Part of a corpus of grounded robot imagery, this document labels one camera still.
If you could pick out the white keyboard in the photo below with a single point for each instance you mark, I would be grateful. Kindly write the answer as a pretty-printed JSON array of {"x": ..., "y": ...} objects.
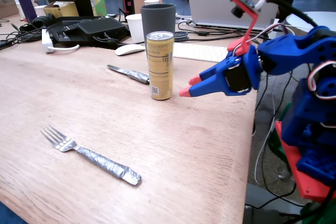
[{"x": 199, "y": 52}]

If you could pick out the brown cardboard boxes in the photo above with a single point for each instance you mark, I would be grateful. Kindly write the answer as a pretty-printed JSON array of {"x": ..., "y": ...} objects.
[{"x": 6, "y": 1}]

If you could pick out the white round table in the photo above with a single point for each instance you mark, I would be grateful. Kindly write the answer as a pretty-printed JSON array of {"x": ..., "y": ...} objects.
[{"x": 302, "y": 20}]

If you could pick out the dark box-shaped dock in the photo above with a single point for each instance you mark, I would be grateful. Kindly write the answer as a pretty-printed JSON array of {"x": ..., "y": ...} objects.
[{"x": 101, "y": 27}]

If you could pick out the black round lid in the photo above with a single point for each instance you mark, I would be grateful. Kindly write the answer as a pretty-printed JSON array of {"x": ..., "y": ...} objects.
[{"x": 181, "y": 35}]

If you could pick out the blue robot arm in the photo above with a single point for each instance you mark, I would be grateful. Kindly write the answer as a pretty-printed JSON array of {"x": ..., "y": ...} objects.
[{"x": 288, "y": 51}]

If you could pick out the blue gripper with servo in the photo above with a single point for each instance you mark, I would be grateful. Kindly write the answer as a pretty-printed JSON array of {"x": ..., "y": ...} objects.
[{"x": 219, "y": 82}]

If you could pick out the yellow cardboard box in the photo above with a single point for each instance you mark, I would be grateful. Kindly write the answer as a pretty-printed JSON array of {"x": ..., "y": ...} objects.
[{"x": 63, "y": 10}]

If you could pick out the small black camera module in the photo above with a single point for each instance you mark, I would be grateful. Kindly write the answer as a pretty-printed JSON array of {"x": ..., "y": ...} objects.
[{"x": 238, "y": 11}]

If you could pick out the black headphones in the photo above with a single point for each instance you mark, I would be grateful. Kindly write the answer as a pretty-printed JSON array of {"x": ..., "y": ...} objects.
[{"x": 39, "y": 22}]

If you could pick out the white paper cup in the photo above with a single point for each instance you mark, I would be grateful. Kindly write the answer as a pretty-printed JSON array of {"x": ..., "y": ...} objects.
[
  {"x": 151, "y": 1},
  {"x": 135, "y": 28}
]

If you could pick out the red camera mount bracket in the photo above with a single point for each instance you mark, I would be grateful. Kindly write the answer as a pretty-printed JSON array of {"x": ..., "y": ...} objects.
[{"x": 250, "y": 28}]

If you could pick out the purple bottle with wooden cap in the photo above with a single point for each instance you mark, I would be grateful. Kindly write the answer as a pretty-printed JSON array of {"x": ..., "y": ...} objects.
[{"x": 26, "y": 5}]

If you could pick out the red robot base plate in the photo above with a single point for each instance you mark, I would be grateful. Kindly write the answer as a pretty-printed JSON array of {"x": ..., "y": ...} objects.
[{"x": 302, "y": 176}]

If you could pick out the white computer mouse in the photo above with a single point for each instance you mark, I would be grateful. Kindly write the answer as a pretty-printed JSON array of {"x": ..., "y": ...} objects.
[{"x": 129, "y": 49}]

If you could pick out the black flat console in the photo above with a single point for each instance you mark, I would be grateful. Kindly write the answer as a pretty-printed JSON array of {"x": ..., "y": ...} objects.
[{"x": 63, "y": 31}]

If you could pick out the tall grey cup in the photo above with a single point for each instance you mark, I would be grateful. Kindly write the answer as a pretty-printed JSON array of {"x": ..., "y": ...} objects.
[{"x": 157, "y": 16}]

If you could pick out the green clamp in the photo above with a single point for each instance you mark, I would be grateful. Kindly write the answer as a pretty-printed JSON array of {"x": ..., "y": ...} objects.
[{"x": 278, "y": 140}]

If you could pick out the yellow drink can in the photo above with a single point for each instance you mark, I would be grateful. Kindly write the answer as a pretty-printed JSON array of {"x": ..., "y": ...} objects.
[{"x": 160, "y": 64}]

